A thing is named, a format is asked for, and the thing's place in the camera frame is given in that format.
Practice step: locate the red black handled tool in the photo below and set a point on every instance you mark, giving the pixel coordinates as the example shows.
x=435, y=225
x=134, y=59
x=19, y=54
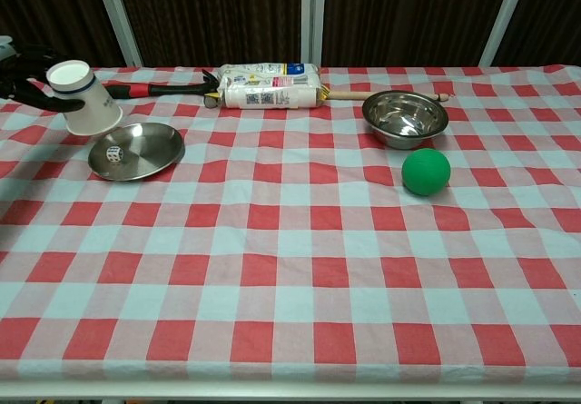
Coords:
x=150, y=89

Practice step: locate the white metal frame post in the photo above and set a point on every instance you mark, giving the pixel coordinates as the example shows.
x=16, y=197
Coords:
x=314, y=13
x=120, y=18
x=504, y=18

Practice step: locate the round stainless steel plate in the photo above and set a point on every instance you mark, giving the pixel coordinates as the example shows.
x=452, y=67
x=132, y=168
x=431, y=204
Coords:
x=145, y=150

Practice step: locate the dark brown ribbed curtain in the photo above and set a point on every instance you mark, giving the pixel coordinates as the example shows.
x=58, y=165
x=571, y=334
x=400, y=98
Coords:
x=213, y=13

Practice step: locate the white metal table edge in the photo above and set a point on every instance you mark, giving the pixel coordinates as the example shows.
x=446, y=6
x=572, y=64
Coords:
x=290, y=398

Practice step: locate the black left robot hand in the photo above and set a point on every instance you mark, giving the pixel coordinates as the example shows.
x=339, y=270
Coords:
x=32, y=88

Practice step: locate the red white checkered tablecloth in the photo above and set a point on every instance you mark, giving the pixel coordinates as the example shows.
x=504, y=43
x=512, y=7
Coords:
x=290, y=263

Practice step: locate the wooden rolling pin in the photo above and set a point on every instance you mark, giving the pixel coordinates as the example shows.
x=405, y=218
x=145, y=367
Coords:
x=349, y=95

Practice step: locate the white plastic tissue package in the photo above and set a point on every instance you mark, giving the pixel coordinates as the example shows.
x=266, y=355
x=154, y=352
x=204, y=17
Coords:
x=268, y=87

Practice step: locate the white die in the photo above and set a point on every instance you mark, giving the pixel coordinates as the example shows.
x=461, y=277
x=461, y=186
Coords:
x=114, y=154

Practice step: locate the white paper cup blue band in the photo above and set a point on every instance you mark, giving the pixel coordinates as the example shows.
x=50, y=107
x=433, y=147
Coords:
x=88, y=104

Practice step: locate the green ball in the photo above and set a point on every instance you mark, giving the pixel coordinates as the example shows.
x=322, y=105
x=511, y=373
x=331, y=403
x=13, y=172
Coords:
x=426, y=171

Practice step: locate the stainless steel bowl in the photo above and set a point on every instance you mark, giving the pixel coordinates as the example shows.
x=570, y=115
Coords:
x=405, y=120

